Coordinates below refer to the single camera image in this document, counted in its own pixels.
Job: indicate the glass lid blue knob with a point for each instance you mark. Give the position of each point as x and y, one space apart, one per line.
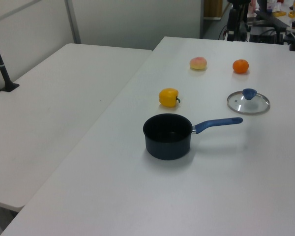
249 93

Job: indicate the yellow bell pepper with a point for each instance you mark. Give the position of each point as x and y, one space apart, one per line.
168 98

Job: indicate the pink yellow peach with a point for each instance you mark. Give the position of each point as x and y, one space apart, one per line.
198 63

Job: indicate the white side table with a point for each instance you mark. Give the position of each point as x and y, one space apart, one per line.
51 110

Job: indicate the orange mandarin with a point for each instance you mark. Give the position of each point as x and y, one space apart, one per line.
240 66

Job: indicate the brown wooden door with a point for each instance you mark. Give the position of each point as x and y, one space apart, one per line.
212 8

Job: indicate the black equipment stand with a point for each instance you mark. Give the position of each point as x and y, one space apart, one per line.
232 19

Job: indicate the black desk equipment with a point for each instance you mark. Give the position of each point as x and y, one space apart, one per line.
260 34

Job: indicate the grey partition post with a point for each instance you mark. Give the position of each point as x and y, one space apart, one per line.
72 22

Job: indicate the black camera pole white band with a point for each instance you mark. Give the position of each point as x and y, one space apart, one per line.
11 86

